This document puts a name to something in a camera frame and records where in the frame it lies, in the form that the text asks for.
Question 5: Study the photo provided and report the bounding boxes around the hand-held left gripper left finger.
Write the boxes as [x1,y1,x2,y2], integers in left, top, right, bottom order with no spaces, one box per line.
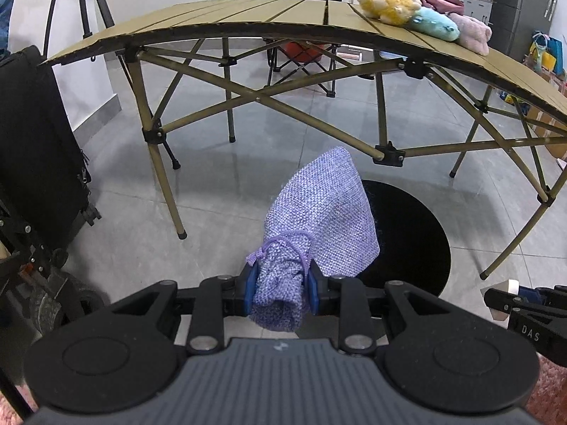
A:
[111,262,260,355]

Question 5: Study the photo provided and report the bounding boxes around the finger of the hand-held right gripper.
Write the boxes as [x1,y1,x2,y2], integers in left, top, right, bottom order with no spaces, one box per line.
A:
[485,288,567,319]

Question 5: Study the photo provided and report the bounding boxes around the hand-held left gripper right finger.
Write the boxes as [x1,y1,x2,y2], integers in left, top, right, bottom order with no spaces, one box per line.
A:
[305,260,444,355]

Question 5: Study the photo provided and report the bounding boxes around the purple drawstring bag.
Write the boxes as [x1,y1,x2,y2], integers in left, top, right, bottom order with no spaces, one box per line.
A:
[246,146,381,332]

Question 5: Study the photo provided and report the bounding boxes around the black round bin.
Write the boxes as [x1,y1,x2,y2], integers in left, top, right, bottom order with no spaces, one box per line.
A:
[354,180,451,299]

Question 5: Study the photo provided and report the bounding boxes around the yellow plush toy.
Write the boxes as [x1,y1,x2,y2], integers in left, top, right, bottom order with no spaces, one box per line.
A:
[358,0,422,25]

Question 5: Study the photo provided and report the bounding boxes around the pink satin pouch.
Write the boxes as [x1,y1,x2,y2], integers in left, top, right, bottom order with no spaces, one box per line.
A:
[421,0,466,15]

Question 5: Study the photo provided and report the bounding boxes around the pink fluffy rug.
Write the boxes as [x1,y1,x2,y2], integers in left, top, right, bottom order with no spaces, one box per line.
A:
[0,354,567,425]

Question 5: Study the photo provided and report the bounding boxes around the stack of cardboard boxes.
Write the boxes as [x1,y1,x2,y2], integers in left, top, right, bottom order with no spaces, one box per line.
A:
[529,73,567,160]

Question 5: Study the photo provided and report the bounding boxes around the blue gift bag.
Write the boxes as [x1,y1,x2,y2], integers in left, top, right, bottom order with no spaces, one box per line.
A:
[530,31,567,76]

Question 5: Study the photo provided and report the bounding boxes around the black suitcase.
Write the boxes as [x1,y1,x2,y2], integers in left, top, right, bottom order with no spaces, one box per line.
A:
[0,45,102,253]

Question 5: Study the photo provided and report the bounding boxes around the pink plush toy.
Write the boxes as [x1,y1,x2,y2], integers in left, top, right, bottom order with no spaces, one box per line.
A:
[449,12,492,56]

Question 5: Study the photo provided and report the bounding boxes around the beige folding table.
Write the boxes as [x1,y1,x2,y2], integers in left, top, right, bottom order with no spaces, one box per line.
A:
[44,0,567,281]

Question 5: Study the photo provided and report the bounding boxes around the blue green plush toy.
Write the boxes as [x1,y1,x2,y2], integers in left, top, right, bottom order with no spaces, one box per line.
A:
[408,6,461,43]

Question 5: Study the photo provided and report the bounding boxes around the grey refrigerator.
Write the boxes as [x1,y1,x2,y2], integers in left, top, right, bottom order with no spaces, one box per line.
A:
[487,0,563,60]

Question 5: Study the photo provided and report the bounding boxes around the black tripod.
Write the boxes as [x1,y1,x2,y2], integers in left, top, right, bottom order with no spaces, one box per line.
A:
[42,0,182,170]

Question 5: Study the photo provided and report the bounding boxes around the blue cushion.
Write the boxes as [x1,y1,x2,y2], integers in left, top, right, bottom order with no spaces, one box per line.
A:
[0,0,18,54]

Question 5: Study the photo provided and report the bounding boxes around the black frame folding cart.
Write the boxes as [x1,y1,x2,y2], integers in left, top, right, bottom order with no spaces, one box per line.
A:
[0,195,107,333]

